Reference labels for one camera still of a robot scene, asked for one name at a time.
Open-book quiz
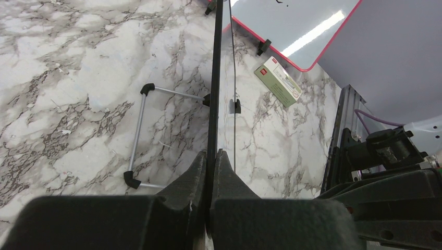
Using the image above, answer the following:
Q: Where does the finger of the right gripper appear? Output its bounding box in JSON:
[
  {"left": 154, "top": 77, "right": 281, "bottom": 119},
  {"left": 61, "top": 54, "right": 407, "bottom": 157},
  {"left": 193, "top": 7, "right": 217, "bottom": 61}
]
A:
[{"left": 318, "top": 169, "right": 441, "bottom": 249}]

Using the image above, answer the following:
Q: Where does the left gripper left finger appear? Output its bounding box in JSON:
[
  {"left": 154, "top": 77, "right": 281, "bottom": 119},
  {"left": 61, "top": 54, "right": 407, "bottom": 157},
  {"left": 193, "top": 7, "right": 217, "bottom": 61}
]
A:
[{"left": 3, "top": 151, "right": 206, "bottom": 249}]

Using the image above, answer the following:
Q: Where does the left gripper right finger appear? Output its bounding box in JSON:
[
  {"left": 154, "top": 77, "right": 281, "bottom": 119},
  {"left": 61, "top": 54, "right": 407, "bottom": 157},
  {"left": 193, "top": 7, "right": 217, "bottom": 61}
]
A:
[{"left": 210, "top": 150, "right": 363, "bottom": 249}]

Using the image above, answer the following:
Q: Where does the black framed small whiteboard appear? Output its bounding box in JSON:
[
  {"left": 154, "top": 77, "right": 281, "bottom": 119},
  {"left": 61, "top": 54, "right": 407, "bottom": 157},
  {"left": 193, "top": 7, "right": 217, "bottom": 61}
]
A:
[{"left": 124, "top": 1, "right": 232, "bottom": 189}]

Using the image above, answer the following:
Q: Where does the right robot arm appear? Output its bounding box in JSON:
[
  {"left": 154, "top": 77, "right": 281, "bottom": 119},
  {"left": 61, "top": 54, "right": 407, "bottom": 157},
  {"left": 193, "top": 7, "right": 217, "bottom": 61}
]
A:
[{"left": 320, "top": 127, "right": 441, "bottom": 249}]

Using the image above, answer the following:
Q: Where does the white whiteboard eraser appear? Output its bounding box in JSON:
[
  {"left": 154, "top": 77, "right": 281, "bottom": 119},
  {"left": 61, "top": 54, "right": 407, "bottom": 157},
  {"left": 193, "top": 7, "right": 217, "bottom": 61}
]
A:
[{"left": 254, "top": 56, "right": 302, "bottom": 108}]

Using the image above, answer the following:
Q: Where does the pink framed written whiteboard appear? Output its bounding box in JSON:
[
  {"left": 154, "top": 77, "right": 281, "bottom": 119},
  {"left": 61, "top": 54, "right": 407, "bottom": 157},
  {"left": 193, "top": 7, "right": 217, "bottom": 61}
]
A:
[{"left": 230, "top": 0, "right": 361, "bottom": 72}]

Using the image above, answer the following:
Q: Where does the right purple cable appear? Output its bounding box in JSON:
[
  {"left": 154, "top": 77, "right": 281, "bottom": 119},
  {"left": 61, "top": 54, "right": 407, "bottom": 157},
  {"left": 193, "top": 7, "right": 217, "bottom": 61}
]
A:
[{"left": 354, "top": 109, "right": 404, "bottom": 135}]

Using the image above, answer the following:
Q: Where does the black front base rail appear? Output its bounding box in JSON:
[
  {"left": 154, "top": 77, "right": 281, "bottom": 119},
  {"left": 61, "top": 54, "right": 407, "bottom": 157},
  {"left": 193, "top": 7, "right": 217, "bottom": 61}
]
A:
[{"left": 321, "top": 85, "right": 366, "bottom": 194}]

